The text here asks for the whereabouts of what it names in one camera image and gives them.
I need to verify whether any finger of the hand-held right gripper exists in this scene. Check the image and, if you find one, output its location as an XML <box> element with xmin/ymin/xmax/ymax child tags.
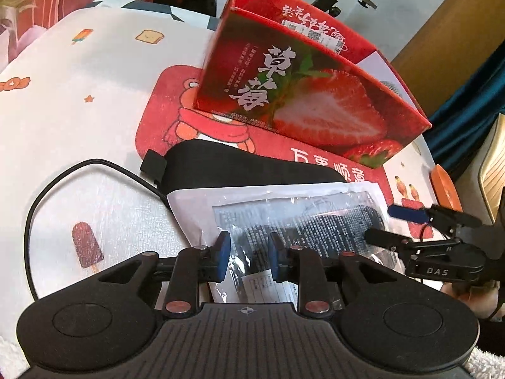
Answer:
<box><xmin>389</xmin><ymin>204</ymin><xmax>482</xmax><ymax>227</ymax></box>
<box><xmin>365</xmin><ymin>228</ymin><xmax>419</xmax><ymax>259</ymax></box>

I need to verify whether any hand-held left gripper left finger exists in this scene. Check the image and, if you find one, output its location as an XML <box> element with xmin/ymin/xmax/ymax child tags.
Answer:
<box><xmin>97</xmin><ymin>231</ymin><xmax>232</xmax><ymax>318</ymax></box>

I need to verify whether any red strawberry print box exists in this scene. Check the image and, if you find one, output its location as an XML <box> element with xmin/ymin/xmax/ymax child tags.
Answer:
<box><xmin>193</xmin><ymin>0</ymin><xmax>432</xmax><ymax>168</ymax></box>

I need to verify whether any red cartoon print mat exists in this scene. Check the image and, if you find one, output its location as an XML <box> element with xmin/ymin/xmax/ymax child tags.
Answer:
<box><xmin>134</xmin><ymin>65</ymin><xmax>399</xmax><ymax>210</ymax></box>

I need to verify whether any black cable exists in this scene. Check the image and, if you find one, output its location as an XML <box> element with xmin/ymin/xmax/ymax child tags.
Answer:
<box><xmin>24</xmin><ymin>159</ymin><xmax>170</xmax><ymax>301</ymax></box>

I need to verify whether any wooden door panel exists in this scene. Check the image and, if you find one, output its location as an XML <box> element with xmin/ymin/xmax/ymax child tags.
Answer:
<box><xmin>390</xmin><ymin>0</ymin><xmax>505</xmax><ymax>99</ymax></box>

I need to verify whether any cream ribbed chair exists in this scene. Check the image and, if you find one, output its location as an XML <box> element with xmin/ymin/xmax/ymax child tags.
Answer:
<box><xmin>475</xmin><ymin>112</ymin><xmax>505</xmax><ymax>222</ymax></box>

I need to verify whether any black eye mask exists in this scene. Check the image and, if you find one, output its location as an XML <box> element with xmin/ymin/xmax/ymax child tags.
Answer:
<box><xmin>140</xmin><ymin>139</ymin><xmax>352</xmax><ymax>198</ymax></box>

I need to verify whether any clear packet with black item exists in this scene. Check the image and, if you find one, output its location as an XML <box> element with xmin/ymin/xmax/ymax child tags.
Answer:
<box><xmin>166</xmin><ymin>182</ymin><xmax>399</xmax><ymax>312</ymax></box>

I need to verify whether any person's right hand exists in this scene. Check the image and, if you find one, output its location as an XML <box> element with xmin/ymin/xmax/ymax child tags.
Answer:
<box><xmin>441</xmin><ymin>282</ymin><xmax>501</xmax><ymax>320</ymax></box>

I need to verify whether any orange cloth item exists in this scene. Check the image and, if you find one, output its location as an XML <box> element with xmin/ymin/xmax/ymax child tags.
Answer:
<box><xmin>430</xmin><ymin>164</ymin><xmax>463</xmax><ymax>212</ymax></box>

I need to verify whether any teal curtain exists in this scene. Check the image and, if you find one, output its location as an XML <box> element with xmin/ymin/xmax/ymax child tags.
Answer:
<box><xmin>428</xmin><ymin>53</ymin><xmax>505</xmax><ymax>162</ymax></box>

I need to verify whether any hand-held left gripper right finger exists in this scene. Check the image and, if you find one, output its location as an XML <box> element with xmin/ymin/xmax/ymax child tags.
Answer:
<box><xmin>267</xmin><ymin>232</ymin><xmax>401</xmax><ymax>318</ymax></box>

